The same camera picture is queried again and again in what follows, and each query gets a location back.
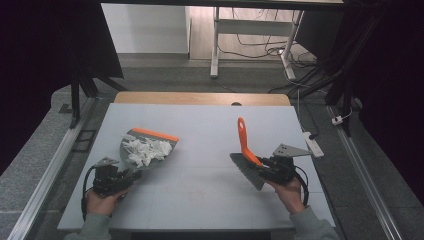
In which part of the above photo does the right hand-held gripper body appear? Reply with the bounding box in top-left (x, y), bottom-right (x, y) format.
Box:
top-left (265, 143), bottom-right (313, 186)

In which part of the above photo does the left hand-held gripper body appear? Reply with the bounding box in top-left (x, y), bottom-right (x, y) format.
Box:
top-left (91, 156), bottom-right (132, 197)

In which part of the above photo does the grey dustpan with orange edge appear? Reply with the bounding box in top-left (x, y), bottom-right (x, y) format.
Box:
top-left (118, 127), bottom-right (181, 173)

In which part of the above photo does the grey brush with orange handle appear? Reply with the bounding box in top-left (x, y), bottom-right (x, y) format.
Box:
top-left (229, 116), bottom-right (268, 192)

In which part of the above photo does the pile of white paper scraps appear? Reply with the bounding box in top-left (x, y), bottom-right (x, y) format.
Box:
top-left (121, 136), bottom-right (174, 169)

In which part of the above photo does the person's left hand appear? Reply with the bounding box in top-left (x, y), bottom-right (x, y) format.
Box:
top-left (85, 187), bottom-right (130, 217)

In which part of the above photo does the person's right hand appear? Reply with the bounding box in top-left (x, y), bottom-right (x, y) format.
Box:
top-left (264, 175), bottom-right (306, 215)

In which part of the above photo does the white power strip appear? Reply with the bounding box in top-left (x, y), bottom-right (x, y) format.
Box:
top-left (302, 131), bottom-right (325, 159)

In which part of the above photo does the black metal stand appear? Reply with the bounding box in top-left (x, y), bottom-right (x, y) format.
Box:
top-left (289, 14), bottom-right (379, 138)
top-left (68, 64), bottom-right (128, 130)

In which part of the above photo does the wooden table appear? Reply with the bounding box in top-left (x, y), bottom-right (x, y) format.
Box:
top-left (114, 91), bottom-right (292, 107)

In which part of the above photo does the black curtain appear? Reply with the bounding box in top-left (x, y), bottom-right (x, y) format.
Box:
top-left (0, 0), bottom-right (125, 176)
top-left (344, 0), bottom-right (424, 206)

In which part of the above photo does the white cabinet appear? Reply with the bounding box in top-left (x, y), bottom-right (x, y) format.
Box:
top-left (100, 3), bottom-right (192, 55)

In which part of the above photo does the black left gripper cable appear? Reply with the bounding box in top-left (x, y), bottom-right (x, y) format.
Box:
top-left (80, 165), bottom-right (98, 222)

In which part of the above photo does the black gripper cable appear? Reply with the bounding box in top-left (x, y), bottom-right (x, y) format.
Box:
top-left (80, 165), bottom-right (98, 222)
top-left (294, 165), bottom-right (311, 207)

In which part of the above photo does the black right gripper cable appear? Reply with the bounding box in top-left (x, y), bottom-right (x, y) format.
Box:
top-left (294, 165), bottom-right (311, 207)

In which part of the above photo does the aluminium floor rail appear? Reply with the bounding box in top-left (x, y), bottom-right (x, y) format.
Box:
top-left (7, 97), bottom-right (97, 240)
top-left (327, 105), bottom-right (405, 240)

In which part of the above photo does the black power strip cable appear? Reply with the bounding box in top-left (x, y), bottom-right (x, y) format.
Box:
top-left (297, 88), bottom-right (321, 140)

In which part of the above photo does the tangle of black floor cables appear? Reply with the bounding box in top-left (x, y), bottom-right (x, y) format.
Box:
top-left (218, 8), bottom-right (319, 95)

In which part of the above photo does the white metal desk frame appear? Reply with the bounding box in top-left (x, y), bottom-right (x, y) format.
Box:
top-left (209, 6), bottom-right (305, 81)

